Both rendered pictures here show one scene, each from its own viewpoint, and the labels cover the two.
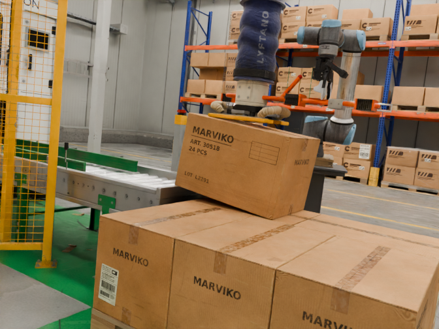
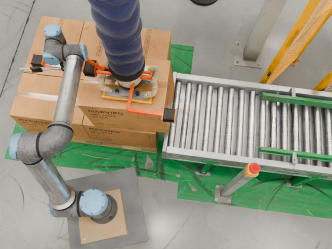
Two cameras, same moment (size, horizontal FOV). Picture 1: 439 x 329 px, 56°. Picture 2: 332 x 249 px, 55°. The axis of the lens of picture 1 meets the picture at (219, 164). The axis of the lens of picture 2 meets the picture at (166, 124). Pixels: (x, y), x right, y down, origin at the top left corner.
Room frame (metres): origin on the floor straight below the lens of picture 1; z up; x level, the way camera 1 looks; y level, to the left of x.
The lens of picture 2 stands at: (3.26, -0.39, 2.95)
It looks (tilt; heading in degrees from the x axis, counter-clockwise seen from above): 69 degrees down; 152
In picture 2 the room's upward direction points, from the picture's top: 3 degrees clockwise
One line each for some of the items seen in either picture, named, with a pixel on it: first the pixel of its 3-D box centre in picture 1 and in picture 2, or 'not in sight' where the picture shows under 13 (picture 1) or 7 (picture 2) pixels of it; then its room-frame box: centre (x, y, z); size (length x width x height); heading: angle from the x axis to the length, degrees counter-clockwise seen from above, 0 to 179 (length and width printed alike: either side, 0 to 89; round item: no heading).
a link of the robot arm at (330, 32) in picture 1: (330, 33); (54, 35); (2.02, -0.46, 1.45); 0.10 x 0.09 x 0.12; 155
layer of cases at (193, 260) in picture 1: (277, 272); (99, 81); (1.75, -0.30, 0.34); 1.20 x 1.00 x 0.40; 57
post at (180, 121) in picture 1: (175, 181); (235, 184); (3.10, 0.32, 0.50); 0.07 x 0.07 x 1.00; 57
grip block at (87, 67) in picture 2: (294, 100); (90, 68); (2.08, -0.34, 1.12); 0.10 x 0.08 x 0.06; 147
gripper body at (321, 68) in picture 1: (324, 68); not in sight; (2.02, -0.45, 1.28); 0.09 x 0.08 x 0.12; 56
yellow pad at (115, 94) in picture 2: (257, 117); (127, 93); (2.30, -0.18, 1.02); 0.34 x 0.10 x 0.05; 57
